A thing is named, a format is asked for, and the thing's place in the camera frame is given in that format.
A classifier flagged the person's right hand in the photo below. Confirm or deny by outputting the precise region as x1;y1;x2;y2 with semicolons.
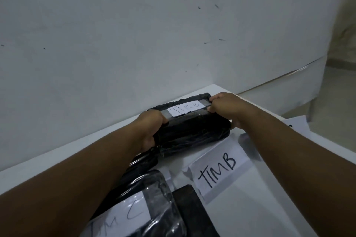
207;92;251;130

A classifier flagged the person's left hand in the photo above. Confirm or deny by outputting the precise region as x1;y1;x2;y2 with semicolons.
136;110;169;153

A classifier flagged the white label black bottom line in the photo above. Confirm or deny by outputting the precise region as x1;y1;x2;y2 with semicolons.
160;100;212;119

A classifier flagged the rounded black package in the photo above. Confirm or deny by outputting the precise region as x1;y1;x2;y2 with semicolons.
80;169;187;237

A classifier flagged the white label thin writing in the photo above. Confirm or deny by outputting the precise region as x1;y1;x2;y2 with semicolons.
83;191;153;237

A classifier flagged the large black package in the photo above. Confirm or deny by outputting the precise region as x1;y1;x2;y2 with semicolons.
92;148;221;237

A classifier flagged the person's left forearm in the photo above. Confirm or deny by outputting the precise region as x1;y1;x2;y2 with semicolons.
0;123;152;237

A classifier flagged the person's right forearm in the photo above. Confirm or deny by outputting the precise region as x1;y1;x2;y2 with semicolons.
238;107;356;237

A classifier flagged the folded white paper sign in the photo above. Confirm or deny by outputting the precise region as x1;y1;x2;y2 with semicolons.
283;115;311;135
182;133;263;204

